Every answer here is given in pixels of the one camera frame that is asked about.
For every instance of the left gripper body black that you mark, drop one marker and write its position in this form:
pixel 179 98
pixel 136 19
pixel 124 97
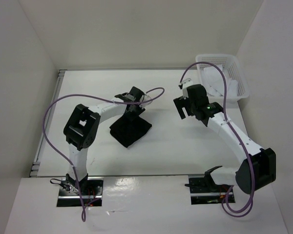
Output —
pixel 137 110

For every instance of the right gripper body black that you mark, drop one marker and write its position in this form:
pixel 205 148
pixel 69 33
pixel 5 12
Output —
pixel 192 107

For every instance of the black skirt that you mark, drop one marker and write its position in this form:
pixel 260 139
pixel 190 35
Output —
pixel 127 132

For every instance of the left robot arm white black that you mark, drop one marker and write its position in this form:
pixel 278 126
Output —
pixel 82 126

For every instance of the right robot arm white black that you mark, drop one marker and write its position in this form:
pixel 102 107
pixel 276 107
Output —
pixel 257 165

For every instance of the white skirt in basket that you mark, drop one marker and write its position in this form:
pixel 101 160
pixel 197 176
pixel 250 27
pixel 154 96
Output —
pixel 215 84

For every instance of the white perforated plastic basket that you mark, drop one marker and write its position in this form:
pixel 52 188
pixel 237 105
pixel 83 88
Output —
pixel 230 65

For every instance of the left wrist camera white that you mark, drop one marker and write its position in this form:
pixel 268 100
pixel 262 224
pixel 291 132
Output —
pixel 145 101

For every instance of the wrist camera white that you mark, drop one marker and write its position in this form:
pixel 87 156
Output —
pixel 184 85
pixel 145 101

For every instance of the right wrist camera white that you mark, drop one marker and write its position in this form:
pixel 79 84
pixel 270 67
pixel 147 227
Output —
pixel 184 85

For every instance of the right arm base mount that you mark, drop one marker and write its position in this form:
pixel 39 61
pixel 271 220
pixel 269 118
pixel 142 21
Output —
pixel 201 193

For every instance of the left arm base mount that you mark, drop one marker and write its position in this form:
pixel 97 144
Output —
pixel 68 195

